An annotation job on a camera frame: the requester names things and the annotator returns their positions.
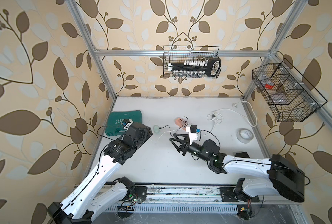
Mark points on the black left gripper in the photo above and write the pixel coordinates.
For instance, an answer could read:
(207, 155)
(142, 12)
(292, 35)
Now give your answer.
(147, 132)

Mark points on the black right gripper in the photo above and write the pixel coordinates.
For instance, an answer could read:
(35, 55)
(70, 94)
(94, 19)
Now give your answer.
(184, 147)

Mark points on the mint green earbuds case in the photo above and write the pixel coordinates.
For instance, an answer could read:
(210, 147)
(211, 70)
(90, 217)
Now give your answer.
(156, 129)

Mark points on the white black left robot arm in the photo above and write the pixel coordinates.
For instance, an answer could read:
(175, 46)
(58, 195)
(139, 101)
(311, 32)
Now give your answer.
(84, 204)

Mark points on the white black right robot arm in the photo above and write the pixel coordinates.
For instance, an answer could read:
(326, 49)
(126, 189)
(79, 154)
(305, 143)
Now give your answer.
(270, 176)

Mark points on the pink power strip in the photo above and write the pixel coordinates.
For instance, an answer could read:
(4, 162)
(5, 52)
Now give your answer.
(179, 122)

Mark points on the green plastic tool case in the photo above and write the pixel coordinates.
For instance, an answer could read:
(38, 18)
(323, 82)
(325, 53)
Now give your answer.
(115, 123)

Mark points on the white tape roll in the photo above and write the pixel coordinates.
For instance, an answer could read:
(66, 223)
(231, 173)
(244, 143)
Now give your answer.
(244, 136)

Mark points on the black block on table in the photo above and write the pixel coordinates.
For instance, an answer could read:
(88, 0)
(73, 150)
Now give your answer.
(242, 155)

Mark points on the black white socket set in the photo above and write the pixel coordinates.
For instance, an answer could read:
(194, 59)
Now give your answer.
(210, 68)

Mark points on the red object in basket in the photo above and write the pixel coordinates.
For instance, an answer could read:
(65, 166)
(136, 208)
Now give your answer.
(269, 85)

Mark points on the aluminium frame rail front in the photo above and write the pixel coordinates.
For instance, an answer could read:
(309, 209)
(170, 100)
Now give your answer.
(195, 199)

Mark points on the black wire basket back wall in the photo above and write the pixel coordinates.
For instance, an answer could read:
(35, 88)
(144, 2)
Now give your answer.
(181, 53)

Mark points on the black wire basket wall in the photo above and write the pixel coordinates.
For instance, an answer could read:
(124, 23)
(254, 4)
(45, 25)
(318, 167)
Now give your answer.
(294, 97)
(181, 53)

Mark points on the black wire basket right wall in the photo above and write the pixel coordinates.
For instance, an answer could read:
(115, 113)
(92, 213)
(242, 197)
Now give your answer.
(294, 97)

